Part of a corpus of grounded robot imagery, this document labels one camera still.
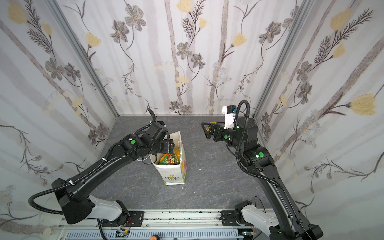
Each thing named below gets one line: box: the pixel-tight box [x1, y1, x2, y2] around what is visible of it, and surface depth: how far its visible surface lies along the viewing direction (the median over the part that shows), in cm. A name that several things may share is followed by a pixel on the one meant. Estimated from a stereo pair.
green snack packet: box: [159, 151, 180, 165], surface depth 77 cm
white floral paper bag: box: [149, 130, 187, 185], surface depth 76 cm
